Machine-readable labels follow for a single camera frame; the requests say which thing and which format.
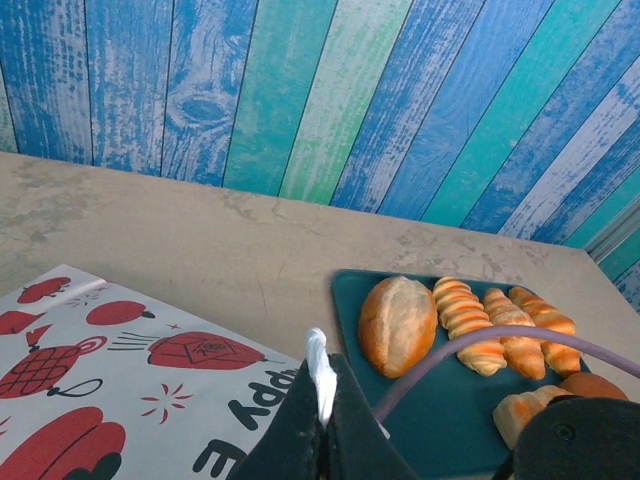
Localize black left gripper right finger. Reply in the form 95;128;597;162
323;352;419;480

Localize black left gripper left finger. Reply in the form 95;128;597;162
227;364;330;480

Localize round brown fake bun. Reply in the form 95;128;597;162
557;371;630;401

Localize striped fake bread log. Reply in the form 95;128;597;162
492;383;574;450

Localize teal plastic tray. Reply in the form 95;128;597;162
330;268;596;480

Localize pale dusted fake croissant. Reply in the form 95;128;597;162
482;287;547;381

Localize oval crusty fake roll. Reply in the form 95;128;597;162
357;275;439;380

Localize golden fake croissant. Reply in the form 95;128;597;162
508;285;584;379

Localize striped spiral fake bread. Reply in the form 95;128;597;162
432;276;508;377

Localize red white paper gift bag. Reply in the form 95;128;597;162
0;263;337;480

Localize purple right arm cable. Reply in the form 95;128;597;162
372;324;640;426

